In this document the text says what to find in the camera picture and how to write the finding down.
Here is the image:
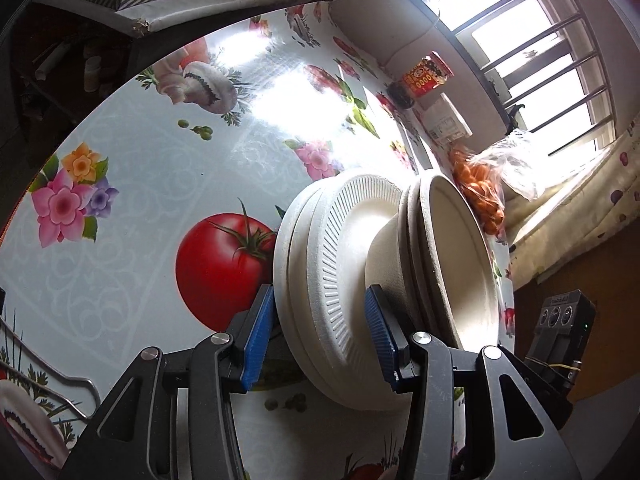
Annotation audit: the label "white cable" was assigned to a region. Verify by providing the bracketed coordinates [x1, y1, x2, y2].
[345, 0, 442, 67]

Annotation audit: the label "white plastic tub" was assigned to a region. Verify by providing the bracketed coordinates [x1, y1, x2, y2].
[420, 92, 473, 143]

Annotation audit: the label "ribbed white paper plate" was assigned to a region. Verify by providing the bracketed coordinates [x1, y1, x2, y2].
[306, 174, 417, 410]

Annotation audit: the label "printed floral tablecloth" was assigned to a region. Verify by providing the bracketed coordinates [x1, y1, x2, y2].
[0, 0, 516, 480]

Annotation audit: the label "clear bag of oranges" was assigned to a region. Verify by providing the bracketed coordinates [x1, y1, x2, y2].
[447, 127, 546, 237]

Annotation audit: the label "metal window bars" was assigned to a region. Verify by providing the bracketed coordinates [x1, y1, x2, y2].
[380, 0, 621, 156]

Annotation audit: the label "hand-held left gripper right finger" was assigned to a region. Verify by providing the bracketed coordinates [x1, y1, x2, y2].
[364, 285, 583, 480]

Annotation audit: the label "white paper roll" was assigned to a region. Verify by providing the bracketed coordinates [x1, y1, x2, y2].
[34, 42, 68, 81]

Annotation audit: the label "red label jar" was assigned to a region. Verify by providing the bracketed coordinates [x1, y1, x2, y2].
[387, 51, 455, 109]

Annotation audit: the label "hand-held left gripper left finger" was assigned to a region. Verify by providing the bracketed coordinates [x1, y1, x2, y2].
[57, 284, 276, 480]

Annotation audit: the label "cream patterned curtain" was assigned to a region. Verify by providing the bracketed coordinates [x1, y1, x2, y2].
[505, 115, 640, 288]

